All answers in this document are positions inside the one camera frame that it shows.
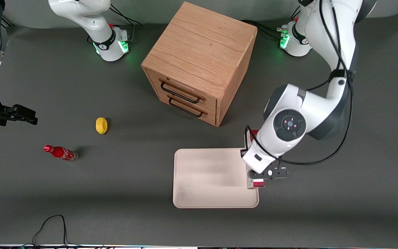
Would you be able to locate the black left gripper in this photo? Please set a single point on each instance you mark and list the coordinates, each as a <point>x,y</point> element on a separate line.
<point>242,153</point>

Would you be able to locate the red cookie box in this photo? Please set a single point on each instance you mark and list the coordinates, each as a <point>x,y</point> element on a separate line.
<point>258,184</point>

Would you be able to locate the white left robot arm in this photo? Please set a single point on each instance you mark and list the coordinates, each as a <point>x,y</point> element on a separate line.
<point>327,103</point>

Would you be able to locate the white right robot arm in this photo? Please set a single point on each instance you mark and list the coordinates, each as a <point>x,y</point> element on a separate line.
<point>81,10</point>

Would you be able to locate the beige plastic tray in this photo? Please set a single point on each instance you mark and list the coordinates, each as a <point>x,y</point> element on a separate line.
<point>209,180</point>

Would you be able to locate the red cola bottle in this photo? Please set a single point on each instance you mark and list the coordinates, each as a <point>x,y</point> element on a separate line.
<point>60,152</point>

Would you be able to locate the wooden drawer front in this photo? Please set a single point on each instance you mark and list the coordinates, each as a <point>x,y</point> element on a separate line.
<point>209,103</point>
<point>210,117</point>

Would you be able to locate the yellow lemon toy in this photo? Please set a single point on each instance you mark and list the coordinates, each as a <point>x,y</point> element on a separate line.
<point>101,125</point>

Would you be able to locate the wooden drawer cabinet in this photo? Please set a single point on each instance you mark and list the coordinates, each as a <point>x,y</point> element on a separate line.
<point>202,45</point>

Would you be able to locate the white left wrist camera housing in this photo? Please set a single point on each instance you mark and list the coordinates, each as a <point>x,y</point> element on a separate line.
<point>257,163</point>

